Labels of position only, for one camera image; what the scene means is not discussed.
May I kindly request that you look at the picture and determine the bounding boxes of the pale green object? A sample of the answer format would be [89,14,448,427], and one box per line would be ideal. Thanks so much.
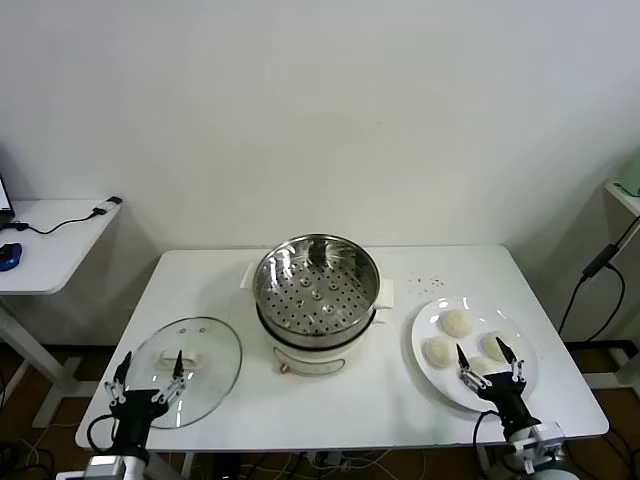
[618,149,640,197]

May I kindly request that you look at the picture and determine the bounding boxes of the white electric cooker base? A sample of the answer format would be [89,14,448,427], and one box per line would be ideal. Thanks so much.
[241,262,397,376]

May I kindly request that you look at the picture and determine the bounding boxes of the white power strip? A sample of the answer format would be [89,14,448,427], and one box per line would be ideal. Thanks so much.
[307,449,351,471]

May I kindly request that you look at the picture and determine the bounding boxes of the white round plate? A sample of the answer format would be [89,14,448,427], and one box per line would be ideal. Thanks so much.
[411,296,540,413]

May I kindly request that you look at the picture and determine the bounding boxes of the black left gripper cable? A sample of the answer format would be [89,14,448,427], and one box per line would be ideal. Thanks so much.
[87,412,119,457]

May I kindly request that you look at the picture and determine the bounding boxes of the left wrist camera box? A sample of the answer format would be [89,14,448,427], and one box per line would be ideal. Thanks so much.
[83,454,126,480]

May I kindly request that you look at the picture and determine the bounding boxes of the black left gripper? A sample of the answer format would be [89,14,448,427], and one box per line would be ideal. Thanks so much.
[103,348,187,452]

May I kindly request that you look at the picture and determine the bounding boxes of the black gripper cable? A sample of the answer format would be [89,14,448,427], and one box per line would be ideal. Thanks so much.
[87,412,119,457]
[471,409,502,480]

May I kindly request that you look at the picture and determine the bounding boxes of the black cable with adapter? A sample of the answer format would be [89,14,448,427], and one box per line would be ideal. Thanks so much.
[0,196,124,236]

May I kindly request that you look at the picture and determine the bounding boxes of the blue computer mouse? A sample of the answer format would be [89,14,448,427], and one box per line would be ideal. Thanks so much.
[0,242,24,273]

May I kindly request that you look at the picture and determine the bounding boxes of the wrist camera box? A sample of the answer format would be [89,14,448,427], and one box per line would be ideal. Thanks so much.
[514,422,567,459]
[83,454,126,480]

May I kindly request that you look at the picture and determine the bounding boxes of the glass lid with beige handle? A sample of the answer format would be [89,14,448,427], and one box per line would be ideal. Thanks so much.
[122,315,244,430]

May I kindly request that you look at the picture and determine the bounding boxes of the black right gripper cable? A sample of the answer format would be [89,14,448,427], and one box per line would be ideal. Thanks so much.
[471,409,502,480]

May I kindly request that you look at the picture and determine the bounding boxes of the black laptop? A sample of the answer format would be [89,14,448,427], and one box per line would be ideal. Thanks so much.
[0,144,16,227]

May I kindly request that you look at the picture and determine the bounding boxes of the black power brick cable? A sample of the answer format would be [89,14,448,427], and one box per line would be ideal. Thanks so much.
[557,215,640,337]

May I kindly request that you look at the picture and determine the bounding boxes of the white side table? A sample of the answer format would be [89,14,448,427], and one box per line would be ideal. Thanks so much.
[0,198,125,430]

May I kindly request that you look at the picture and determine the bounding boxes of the perforated steel steamer basket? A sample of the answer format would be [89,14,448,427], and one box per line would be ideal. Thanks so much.
[252,233,382,349]

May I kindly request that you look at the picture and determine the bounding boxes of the white shelf board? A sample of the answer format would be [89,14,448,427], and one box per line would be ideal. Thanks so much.
[603,179,640,217]

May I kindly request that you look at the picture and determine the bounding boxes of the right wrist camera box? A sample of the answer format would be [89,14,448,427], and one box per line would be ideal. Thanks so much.
[514,422,567,459]

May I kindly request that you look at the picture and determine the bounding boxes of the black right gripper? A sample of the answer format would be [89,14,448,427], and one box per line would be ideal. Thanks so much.
[455,337,539,436]

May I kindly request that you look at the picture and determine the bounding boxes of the scattered dark crumbs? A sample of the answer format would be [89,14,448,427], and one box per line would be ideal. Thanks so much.
[408,272,446,291]

